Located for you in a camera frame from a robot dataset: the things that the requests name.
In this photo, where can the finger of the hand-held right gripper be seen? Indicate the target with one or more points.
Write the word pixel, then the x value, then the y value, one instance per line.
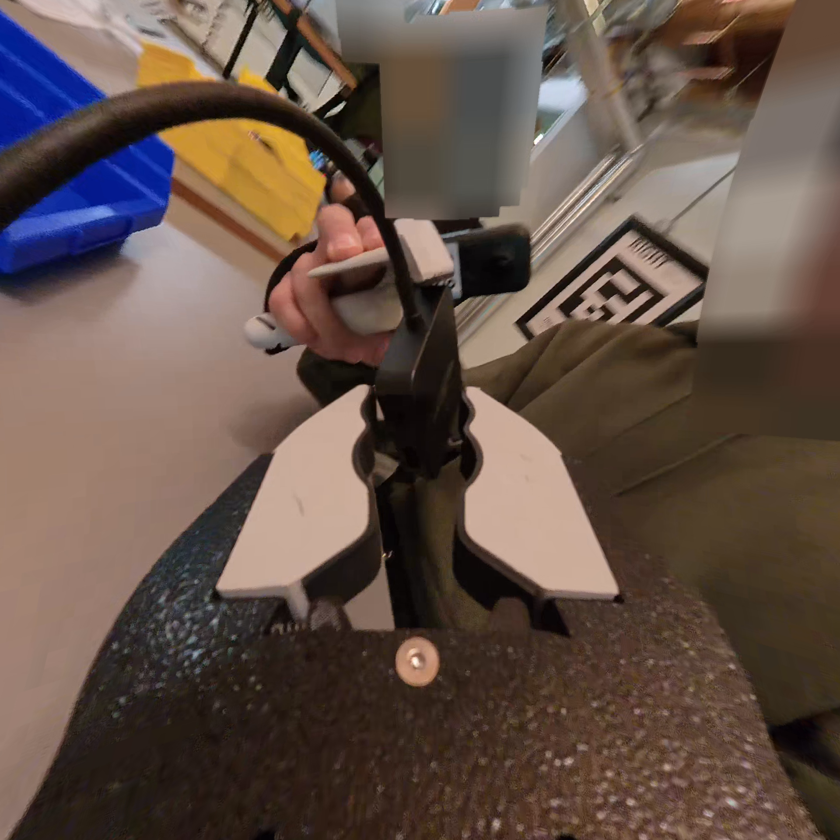
pixel 367 312
pixel 426 253

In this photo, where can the yellow plastic bin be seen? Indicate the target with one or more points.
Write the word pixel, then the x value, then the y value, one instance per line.
pixel 249 164

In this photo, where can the person's olive jacket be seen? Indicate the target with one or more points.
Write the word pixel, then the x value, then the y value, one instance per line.
pixel 689 492

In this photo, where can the black adapter box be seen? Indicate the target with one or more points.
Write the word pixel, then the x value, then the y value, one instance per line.
pixel 420 374

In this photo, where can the person's right hand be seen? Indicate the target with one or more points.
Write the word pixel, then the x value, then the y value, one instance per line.
pixel 305 305

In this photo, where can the blue plastic bin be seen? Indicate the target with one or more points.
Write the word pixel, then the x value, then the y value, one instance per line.
pixel 111 187

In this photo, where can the wooden table black legs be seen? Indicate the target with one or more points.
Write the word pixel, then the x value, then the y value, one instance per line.
pixel 328 56

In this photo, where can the black and white marker board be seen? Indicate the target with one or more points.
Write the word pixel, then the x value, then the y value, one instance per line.
pixel 610 289

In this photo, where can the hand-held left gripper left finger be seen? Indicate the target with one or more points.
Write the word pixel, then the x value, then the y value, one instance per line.
pixel 308 499

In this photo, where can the metal rail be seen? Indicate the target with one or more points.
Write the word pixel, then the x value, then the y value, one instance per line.
pixel 584 193

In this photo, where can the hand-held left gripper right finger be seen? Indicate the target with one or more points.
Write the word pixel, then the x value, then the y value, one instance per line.
pixel 525 512

